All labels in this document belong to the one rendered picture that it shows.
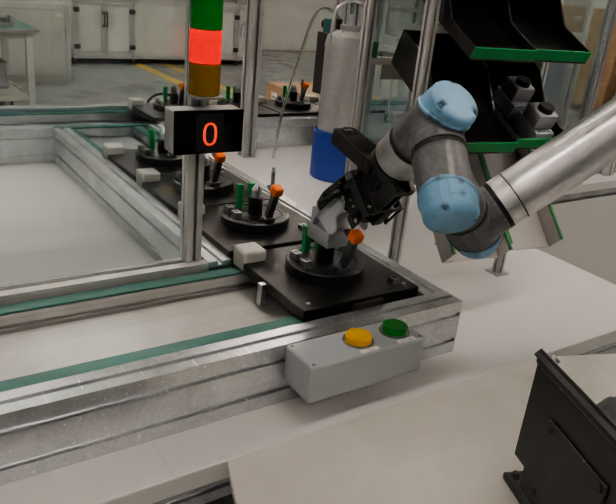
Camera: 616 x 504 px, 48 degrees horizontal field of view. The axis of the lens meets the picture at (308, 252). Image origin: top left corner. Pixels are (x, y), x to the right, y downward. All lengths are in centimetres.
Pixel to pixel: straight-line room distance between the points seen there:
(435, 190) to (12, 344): 64
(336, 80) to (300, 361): 125
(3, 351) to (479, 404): 72
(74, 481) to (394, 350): 47
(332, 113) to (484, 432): 126
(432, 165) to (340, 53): 120
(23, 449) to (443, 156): 63
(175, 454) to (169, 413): 5
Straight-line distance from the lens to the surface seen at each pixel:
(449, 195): 87
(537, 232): 146
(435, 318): 119
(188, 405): 96
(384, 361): 103
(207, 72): 111
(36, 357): 106
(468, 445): 103
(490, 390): 117
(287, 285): 115
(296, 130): 253
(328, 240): 116
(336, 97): 208
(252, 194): 139
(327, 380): 97
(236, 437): 98
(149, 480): 91
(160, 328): 111
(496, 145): 127
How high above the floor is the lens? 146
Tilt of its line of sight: 22 degrees down
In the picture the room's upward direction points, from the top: 6 degrees clockwise
